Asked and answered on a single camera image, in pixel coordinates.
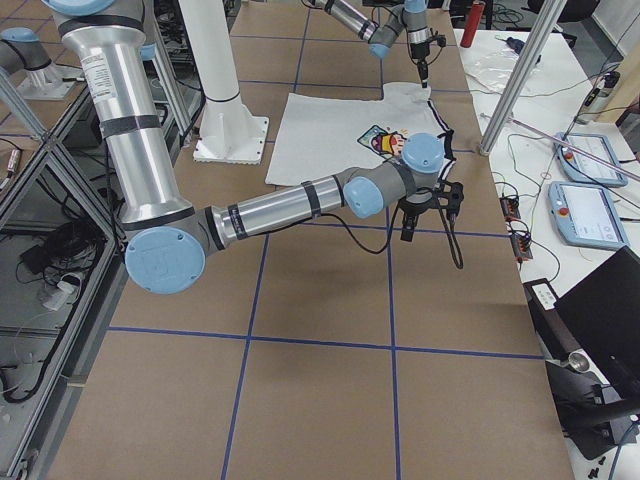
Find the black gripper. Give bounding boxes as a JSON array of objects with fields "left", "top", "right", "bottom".
[
  {"left": 409, "top": 42, "right": 429, "bottom": 89},
  {"left": 398, "top": 188, "right": 433, "bottom": 242}
]

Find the grey cartoon print t-shirt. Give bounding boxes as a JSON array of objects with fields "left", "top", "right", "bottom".
[{"left": 265, "top": 82, "right": 453, "bottom": 186}]

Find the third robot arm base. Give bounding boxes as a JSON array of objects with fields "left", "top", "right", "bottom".
[{"left": 1, "top": 27, "right": 85, "bottom": 101}]

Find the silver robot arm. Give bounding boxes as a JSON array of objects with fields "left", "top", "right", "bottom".
[
  {"left": 50, "top": 1, "right": 446, "bottom": 294},
  {"left": 304, "top": 0, "right": 438, "bottom": 89}
]

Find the clear plastic bag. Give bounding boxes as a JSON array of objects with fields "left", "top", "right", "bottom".
[{"left": 466, "top": 48, "right": 519, "bottom": 93}]

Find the red cylindrical bottle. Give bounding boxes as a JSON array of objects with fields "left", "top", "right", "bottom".
[{"left": 459, "top": 0, "right": 485, "bottom": 48}]

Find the orange black relay module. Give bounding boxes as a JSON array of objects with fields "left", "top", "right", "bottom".
[{"left": 499, "top": 197, "right": 521, "bottom": 221}]

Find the upper blue teach pendant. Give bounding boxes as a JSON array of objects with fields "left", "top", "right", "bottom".
[{"left": 554, "top": 132, "right": 628, "bottom": 188}]

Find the blue teach pendant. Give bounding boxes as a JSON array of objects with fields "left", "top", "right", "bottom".
[
  {"left": 554, "top": 132, "right": 628, "bottom": 188},
  {"left": 548, "top": 181, "right": 629, "bottom": 251}
]

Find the lower blue teach pendant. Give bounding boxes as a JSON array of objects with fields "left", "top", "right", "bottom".
[{"left": 548, "top": 181, "right": 629, "bottom": 251}]

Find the black box with label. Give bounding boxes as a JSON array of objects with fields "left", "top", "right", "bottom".
[{"left": 523, "top": 278, "right": 581, "bottom": 361}]

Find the black laptop computer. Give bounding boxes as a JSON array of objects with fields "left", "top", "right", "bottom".
[{"left": 555, "top": 247, "right": 639, "bottom": 398}]

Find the silver metal cup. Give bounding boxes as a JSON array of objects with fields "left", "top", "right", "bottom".
[{"left": 567, "top": 351, "right": 591, "bottom": 374}]

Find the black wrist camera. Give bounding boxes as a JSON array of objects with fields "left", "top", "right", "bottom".
[{"left": 435, "top": 181, "right": 464, "bottom": 220}]

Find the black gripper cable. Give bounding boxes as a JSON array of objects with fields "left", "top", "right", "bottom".
[{"left": 319, "top": 199, "right": 464, "bottom": 270}]

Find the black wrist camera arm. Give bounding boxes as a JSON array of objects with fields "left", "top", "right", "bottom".
[{"left": 428, "top": 32, "right": 447, "bottom": 48}]

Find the grey aluminium frame post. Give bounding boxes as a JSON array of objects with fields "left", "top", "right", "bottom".
[{"left": 478, "top": 0, "right": 567, "bottom": 156}]

